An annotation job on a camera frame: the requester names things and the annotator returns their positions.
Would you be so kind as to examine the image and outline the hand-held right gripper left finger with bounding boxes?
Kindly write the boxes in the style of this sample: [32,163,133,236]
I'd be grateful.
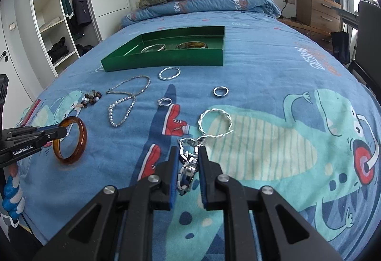
[31,146,179,261]

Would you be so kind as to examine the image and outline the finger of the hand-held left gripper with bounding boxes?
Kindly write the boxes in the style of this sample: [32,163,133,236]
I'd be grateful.
[3,126,68,139]
[28,135,56,148]

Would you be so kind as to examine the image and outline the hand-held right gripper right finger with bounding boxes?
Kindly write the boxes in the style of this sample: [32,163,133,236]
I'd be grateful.
[198,146,343,261]

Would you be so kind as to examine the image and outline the silver link wristwatch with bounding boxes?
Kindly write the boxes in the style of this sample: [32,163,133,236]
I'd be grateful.
[176,136,209,196]

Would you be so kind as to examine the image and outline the amber bangle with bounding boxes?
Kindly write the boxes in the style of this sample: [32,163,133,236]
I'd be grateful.
[52,117,88,165]

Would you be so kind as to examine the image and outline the large twisted silver bangle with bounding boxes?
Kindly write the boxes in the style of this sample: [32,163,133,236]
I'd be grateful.
[198,108,234,140]

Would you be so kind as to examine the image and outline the brown beaded bracelet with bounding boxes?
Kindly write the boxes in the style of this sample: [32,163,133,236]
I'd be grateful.
[72,90,103,111]

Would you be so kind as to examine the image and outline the silver chain necklace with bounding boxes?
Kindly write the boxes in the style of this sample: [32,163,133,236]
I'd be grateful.
[106,76,151,128]

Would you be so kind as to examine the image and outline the small twisted silver hoop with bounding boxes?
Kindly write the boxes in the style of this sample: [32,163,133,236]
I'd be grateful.
[158,66,181,81]

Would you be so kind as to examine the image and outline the green jewelry tray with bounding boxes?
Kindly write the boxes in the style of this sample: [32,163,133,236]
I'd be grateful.
[100,26,226,72]

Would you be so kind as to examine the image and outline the black folded clothes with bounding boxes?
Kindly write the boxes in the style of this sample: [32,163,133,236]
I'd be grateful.
[48,37,70,62]

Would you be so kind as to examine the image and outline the white folded clothes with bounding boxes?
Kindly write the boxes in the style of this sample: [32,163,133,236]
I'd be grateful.
[40,18,64,32]

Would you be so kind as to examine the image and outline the green hanging jacket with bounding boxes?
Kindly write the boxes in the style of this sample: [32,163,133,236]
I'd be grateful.
[58,0,74,36]

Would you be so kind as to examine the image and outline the blue dinosaur print bed sheet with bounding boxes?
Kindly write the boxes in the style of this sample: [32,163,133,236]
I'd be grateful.
[18,15,381,261]

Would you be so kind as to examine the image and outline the dark hanging coat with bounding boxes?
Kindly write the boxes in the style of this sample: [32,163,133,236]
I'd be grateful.
[61,0,93,39]

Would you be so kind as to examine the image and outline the thin metal bangle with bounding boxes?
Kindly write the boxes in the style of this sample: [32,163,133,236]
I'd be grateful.
[140,43,166,54]

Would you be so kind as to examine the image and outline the wide gold bangle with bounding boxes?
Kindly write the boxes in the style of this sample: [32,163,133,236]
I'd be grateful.
[175,41,208,50]

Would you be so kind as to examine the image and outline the folded blue duvet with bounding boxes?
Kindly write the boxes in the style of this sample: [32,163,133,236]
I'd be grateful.
[120,0,282,27]

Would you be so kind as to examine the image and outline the low wooden side table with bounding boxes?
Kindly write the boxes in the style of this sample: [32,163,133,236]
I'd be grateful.
[277,17,335,54]

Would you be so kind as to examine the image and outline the black bag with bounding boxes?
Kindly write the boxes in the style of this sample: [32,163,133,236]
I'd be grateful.
[331,31,351,65]

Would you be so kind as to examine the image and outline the wooden drawer chest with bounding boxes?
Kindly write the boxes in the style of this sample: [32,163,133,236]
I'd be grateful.
[296,0,342,33]

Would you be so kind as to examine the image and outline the grey desk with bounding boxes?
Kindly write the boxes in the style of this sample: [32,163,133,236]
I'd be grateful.
[335,5,362,29]

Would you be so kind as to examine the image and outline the dark office chair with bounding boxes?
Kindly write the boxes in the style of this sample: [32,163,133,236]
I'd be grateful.
[348,0,381,89]

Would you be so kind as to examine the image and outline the blue white twisted rope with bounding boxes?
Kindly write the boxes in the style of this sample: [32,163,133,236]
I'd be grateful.
[1,173,26,221]

